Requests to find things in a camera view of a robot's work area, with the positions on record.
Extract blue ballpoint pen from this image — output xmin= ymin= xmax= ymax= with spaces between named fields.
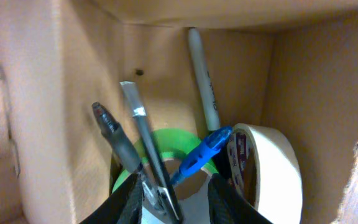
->
xmin=170 ymin=126 xmax=232 ymax=186

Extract cardboard box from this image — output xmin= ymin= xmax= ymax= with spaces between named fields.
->
xmin=0 ymin=1 xmax=358 ymax=223

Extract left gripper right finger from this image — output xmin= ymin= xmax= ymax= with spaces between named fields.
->
xmin=208 ymin=174 xmax=272 ymax=224

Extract black pen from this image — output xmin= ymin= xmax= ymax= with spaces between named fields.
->
xmin=120 ymin=81 xmax=183 ymax=223

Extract black and white marker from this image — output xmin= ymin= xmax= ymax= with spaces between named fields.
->
xmin=188 ymin=27 xmax=221 ymax=131

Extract cream masking tape roll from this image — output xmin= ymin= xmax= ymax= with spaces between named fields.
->
xmin=226 ymin=123 xmax=303 ymax=223

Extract green tape roll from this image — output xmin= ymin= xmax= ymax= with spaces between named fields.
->
xmin=109 ymin=128 xmax=219 ymax=224

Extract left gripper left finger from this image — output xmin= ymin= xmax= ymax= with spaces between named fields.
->
xmin=80 ymin=174 xmax=144 ymax=224

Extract dark grey pen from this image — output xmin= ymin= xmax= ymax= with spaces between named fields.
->
xmin=91 ymin=101 xmax=167 ymax=215

